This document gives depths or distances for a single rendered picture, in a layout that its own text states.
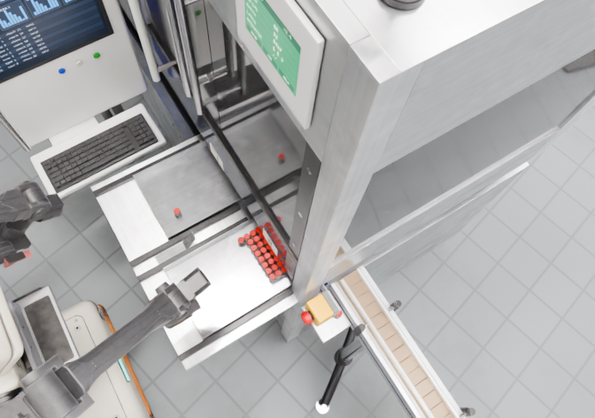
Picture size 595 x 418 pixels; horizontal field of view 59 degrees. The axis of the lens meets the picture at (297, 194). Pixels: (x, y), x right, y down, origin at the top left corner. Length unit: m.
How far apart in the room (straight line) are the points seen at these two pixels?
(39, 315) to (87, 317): 0.78
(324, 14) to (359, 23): 0.04
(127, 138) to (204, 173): 0.34
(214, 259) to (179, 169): 0.35
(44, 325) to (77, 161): 0.65
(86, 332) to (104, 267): 0.45
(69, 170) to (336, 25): 1.55
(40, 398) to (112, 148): 1.21
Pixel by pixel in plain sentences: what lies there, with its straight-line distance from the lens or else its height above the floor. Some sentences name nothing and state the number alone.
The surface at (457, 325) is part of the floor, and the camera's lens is 2.78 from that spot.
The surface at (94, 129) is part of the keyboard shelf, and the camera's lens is 2.14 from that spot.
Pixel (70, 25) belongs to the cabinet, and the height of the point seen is 1.28.
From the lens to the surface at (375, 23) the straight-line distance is 0.65.
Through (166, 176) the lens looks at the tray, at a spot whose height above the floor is 0.88.
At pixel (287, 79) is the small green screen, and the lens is 0.81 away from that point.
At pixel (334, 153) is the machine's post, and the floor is 1.87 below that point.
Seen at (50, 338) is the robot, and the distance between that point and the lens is 1.66.
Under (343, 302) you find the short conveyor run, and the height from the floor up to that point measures 0.93.
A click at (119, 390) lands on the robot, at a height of 0.28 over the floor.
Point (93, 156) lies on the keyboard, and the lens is 2.07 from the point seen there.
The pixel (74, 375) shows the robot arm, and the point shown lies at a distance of 1.04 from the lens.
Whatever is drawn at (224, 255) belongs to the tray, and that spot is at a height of 0.88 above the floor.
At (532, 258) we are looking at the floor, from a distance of 3.03.
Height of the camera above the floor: 2.58
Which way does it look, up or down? 67 degrees down
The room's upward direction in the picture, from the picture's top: 10 degrees clockwise
